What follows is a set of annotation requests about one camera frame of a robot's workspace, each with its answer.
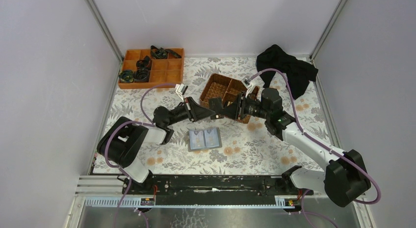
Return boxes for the black credit card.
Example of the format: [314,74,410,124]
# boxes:
[208,98,224,120]

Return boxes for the grey leather card holder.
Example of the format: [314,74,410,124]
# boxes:
[188,127,222,152]

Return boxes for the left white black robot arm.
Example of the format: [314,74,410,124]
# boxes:
[97,97,215,183]

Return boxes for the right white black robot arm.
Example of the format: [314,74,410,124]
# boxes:
[221,88,371,207]

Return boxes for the brown wicker divided basket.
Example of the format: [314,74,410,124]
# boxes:
[199,74,247,108]

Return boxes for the floral patterned table mat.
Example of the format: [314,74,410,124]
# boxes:
[105,57,319,175]

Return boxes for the black crumpled cloth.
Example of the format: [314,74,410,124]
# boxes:
[256,44,318,99]

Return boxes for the orange compartment tray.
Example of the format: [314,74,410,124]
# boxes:
[118,46,184,89]

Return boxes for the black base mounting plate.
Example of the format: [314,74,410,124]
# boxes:
[122,174,313,206]

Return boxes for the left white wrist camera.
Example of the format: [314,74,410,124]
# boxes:
[175,84,188,101]

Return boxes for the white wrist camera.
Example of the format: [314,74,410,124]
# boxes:
[175,84,188,101]
[241,78,257,98]

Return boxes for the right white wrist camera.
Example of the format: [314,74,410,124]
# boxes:
[241,78,257,98]

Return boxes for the black strap roll lower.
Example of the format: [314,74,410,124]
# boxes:
[133,68,151,83]

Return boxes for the black green strap roll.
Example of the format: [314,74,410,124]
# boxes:
[118,69,135,83]

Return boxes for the black strap roll middle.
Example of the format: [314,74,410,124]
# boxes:
[136,55,153,70]

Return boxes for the black strap roll top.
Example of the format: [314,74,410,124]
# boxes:
[150,45,182,60]

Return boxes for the aluminium frame rail front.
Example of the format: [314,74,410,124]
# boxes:
[75,175,366,208]

